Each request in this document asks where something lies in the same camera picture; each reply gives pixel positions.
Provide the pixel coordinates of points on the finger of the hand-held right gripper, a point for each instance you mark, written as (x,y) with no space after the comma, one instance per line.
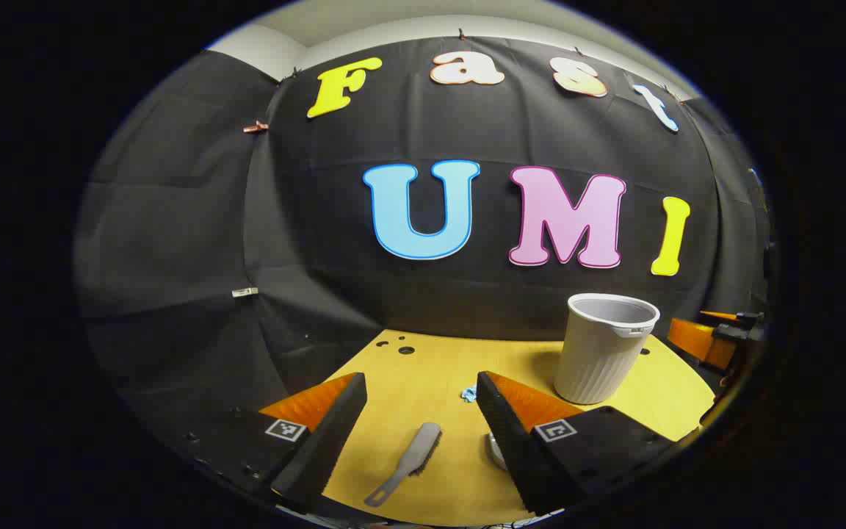
(698,344)
(735,322)

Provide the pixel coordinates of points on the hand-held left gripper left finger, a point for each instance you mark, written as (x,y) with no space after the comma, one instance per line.
(335,433)

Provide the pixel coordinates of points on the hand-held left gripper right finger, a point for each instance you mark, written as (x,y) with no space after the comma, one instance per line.
(511,448)

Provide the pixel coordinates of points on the grey dustpan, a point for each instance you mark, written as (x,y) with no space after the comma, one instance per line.
(495,450)

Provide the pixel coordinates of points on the light blue paper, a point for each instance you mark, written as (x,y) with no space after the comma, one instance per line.
(469,394)

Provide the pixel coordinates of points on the small grey broom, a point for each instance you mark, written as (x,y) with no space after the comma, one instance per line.
(419,448)

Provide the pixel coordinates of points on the grey ribbed garbage bin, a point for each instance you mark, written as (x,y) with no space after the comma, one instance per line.
(599,367)

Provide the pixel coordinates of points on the yellow wooden desktop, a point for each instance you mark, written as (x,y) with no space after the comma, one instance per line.
(423,382)

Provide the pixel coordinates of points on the silver cloth clip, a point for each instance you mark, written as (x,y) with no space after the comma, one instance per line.
(244,292)

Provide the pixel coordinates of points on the black backdrop cloth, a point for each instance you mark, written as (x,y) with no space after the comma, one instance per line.
(540,132)

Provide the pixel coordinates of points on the copper cloth clip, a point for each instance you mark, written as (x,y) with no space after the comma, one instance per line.
(254,127)

